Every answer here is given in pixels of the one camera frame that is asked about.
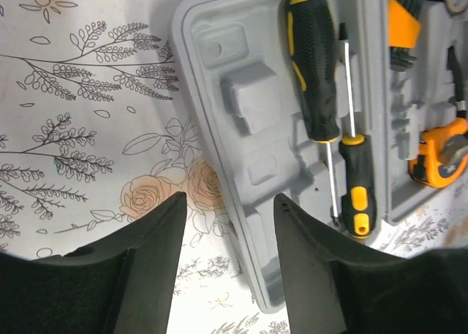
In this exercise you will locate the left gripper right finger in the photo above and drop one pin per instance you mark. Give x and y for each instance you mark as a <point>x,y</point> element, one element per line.
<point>333,284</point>

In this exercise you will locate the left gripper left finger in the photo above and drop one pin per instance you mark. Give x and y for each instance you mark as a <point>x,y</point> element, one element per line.
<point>121,283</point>

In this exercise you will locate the black yellow screwdriver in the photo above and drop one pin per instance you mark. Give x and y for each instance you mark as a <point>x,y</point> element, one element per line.
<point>312,46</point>
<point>359,204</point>

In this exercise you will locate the orange tape measure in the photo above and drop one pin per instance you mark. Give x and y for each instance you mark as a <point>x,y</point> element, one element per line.
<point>442,153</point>

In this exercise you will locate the grey plastic tool case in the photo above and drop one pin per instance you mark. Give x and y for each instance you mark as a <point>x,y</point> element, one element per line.
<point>241,89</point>

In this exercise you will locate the black hex key set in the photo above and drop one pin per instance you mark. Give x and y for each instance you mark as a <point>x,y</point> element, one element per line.
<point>403,29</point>

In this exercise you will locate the floral table mat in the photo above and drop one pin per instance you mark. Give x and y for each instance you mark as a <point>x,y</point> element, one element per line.
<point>95,133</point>

